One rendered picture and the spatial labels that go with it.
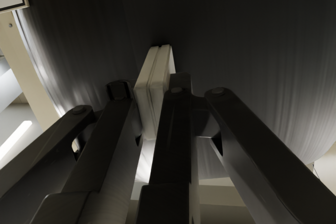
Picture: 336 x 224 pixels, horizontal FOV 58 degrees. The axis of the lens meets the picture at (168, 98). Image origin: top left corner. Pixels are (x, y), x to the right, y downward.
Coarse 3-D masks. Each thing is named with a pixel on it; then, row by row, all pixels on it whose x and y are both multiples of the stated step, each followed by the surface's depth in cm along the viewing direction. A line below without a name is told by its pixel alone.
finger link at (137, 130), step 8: (128, 80) 18; (136, 80) 17; (136, 104) 14; (96, 112) 14; (136, 112) 14; (96, 120) 14; (136, 120) 14; (88, 128) 13; (136, 128) 14; (80, 136) 14; (88, 136) 14; (136, 136) 14; (80, 144) 14; (80, 152) 14
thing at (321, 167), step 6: (330, 150) 60; (324, 156) 64; (330, 156) 60; (318, 162) 68; (324, 162) 64; (330, 162) 61; (318, 168) 68; (324, 168) 65; (330, 168) 61; (318, 174) 69; (324, 174) 65; (330, 174) 62; (324, 180) 65; (330, 180) 62; (330, 186) 62
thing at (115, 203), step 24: (120, 96) 14; (120, 120) 12; (96, 144) 11; (120, 144) 11; (96, 168) 9; (120, 168) 11; (72, 192) 8; (96, 192) 8; (120, 192) 10; (48, 216) 7; (72, 216) 7; (96, 216) 8; (120, 216) 10
